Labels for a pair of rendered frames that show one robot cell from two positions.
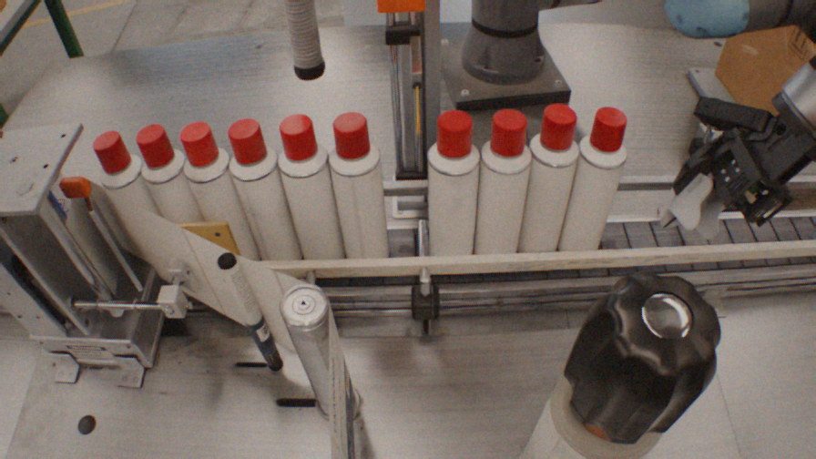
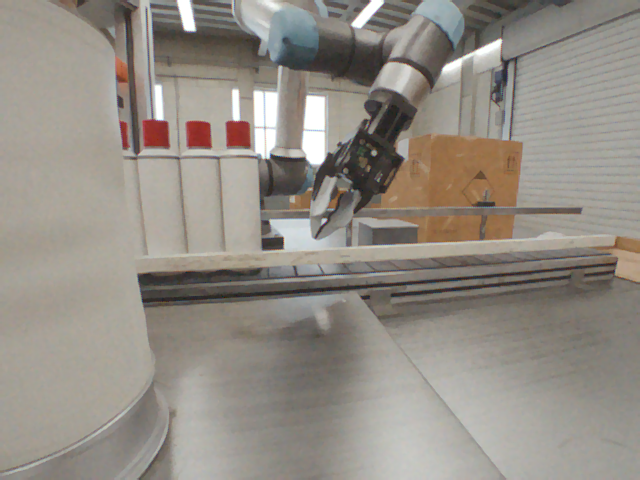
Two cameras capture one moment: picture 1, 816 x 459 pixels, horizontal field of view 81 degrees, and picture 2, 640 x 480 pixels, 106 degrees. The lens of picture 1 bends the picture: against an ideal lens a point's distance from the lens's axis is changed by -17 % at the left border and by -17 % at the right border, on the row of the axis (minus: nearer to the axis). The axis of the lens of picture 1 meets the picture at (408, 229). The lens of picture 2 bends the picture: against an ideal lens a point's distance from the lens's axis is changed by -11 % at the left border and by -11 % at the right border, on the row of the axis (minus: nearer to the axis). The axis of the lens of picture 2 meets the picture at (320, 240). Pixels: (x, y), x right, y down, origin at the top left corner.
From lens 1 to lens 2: 0.47 m
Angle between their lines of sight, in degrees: 39
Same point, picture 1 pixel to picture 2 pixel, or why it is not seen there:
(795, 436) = (535, 403)
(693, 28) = (280, 43)
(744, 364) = (429, 343)
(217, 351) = not seen: outside the picture
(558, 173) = (196, 164)
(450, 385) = not seen: hidden behind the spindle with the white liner
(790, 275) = (450, 274)
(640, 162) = not seen: hidden behind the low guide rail
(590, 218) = (236, 214)
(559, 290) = (218, 290)
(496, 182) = (143, 169)
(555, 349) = (184, 314)
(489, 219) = (146, 214)
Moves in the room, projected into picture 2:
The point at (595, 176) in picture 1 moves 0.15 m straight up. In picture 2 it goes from (228, 167) to (223, 43)
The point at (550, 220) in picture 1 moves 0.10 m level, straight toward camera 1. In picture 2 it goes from (202, 219) to (145, 234)
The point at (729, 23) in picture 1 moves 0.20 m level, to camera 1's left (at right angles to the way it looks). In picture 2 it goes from (303, 31) to (139, 20)
